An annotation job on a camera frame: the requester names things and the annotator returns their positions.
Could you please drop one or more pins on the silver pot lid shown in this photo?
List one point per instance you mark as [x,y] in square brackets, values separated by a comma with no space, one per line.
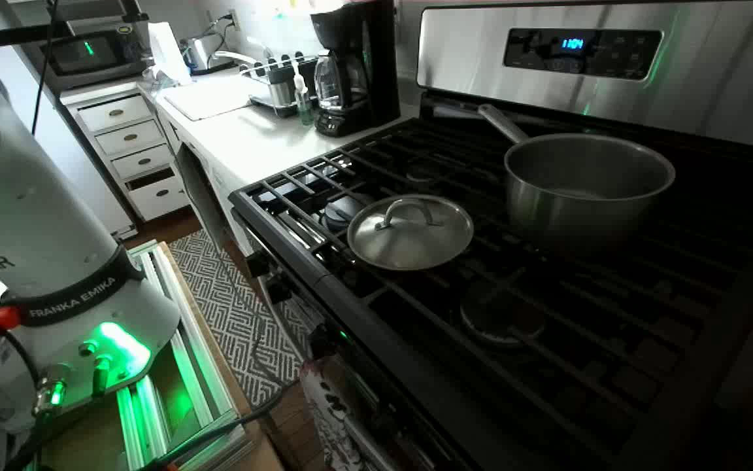
[392,243]

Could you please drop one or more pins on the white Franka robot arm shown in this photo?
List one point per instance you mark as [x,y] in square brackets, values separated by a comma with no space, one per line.
[26,218]

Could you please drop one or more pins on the black stove knob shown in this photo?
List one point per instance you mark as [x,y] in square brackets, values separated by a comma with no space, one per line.
[279,288]
[320,341]
[259,262]

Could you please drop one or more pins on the white kitchen counter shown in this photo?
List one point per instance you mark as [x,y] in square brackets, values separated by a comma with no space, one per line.
[254,144]

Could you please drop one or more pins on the clear soap bottle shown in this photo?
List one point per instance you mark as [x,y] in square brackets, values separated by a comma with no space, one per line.
[305,99]

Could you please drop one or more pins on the black coffee maker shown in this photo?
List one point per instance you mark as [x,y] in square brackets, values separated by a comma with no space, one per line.
[378,69]

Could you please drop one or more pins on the grey patterned rug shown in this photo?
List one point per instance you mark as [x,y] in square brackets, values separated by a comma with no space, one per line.
[229,314]

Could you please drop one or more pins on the printed white dish towel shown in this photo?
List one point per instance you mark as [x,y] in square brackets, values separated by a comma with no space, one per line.
[333,420]

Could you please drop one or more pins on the white cutting board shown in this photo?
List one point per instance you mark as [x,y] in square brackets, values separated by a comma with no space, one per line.
[207,99]

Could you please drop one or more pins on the silver kettle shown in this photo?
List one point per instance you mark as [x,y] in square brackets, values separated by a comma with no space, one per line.
[199,54]

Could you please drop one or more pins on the white drawer cabinet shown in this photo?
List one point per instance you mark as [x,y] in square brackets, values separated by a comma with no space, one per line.
[124,140]

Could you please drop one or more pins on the black microwave oven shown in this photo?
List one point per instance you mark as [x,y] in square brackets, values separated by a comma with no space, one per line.
[90,55]

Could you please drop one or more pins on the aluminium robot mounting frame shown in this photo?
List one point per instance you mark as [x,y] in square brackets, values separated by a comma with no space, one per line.
[184,382]

